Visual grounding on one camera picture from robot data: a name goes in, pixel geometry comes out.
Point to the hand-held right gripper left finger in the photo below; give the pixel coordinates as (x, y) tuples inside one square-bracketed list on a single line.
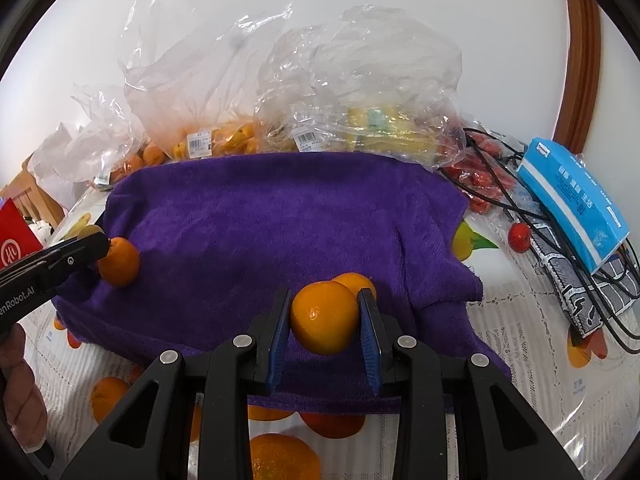
[(279, 340)]

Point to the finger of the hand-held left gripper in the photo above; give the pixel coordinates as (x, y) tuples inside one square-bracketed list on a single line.
[(75, 259)]

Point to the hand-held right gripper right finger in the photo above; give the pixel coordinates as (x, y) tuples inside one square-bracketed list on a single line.
[(370, 340)]

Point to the brown longan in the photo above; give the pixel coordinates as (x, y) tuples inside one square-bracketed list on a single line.
[(92, 232)]

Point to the purple towel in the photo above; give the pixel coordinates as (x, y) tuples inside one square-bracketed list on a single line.
[(250, 220)]

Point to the person's left hand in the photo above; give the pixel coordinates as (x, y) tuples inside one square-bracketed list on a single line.
[(25, 385)]

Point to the red box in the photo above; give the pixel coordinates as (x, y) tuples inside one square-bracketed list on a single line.
[(15, 235)]

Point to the white plastic bag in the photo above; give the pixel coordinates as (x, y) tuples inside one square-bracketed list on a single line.
[(57, 152)]

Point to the crumpled clear bag of oranges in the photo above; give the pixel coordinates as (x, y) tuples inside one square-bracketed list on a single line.
[(110, 130)]

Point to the small red fruit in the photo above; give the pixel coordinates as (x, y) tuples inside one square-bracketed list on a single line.
[(520, 236)]

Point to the clear bag of red fruit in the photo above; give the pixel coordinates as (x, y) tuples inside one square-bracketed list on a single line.
[(480, 180)]

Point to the grey patterned fabric pouch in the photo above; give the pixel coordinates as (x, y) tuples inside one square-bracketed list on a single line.
[(570, 285)]

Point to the blue tissue pack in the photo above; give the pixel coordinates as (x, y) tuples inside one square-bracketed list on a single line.
[(575, 205)]

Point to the clear bag of yellow fruit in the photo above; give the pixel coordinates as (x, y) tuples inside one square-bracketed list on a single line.
[(360, 85)]

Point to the wooden chair frame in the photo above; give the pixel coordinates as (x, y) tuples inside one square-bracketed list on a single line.
[(35, 195)]

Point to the brown wooden door frame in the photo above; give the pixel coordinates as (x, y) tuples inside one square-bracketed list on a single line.
[(577, 60)]

